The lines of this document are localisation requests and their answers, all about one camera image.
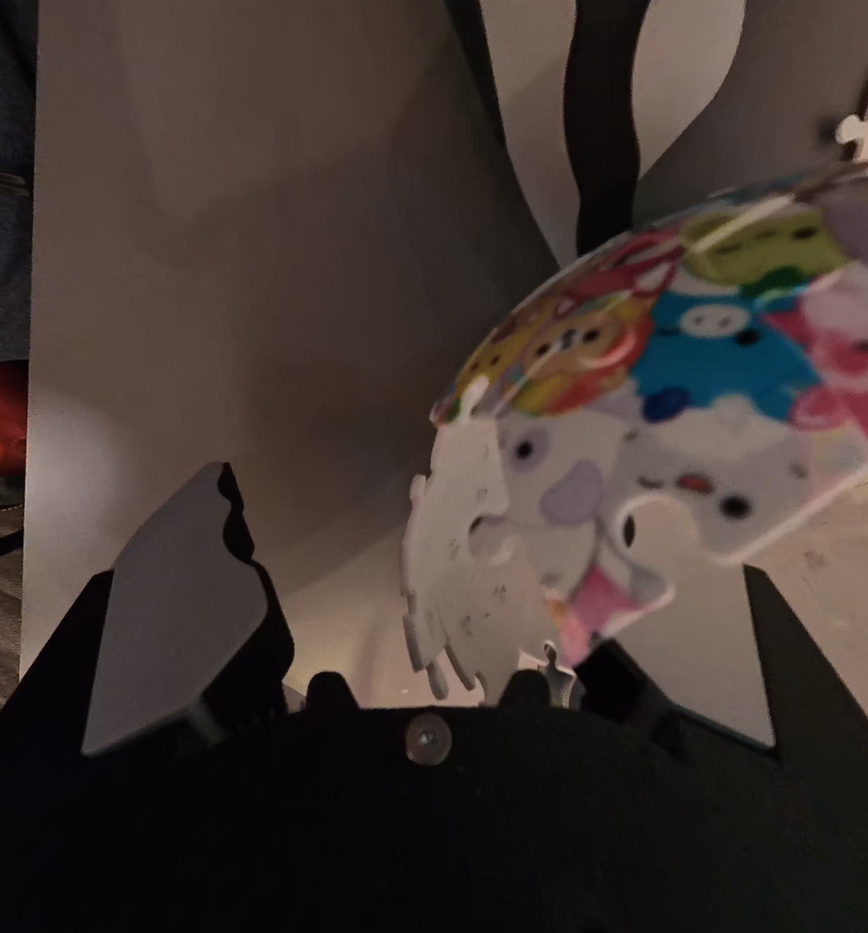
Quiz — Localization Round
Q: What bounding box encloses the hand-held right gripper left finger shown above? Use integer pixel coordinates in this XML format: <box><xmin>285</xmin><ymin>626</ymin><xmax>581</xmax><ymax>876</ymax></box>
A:
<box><xmin>83</xmin><ymin>461</ymin><xmax>294</xmax><ymax>757</ymax></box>

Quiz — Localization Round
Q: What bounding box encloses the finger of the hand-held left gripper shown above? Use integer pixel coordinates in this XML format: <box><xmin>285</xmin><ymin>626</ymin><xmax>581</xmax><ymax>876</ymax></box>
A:
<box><xmin>476</xmin><ymin>0</ymin><xmax>651</xmax><ymax>272</ymax></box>

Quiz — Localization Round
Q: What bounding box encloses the partly built puzzle ball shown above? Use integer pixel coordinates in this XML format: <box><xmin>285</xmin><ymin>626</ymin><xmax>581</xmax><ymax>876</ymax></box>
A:
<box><xmin>401</xmin><ymin>156</ymin><xmax>868</xmax><ymax>774</ymax></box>

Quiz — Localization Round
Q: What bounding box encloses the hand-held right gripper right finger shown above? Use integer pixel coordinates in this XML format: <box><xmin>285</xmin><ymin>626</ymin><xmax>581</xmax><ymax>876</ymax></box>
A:
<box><xmin>578</xmin><ymin>561</ymin><xmax>777</xmax><ymax>748</ymax></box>

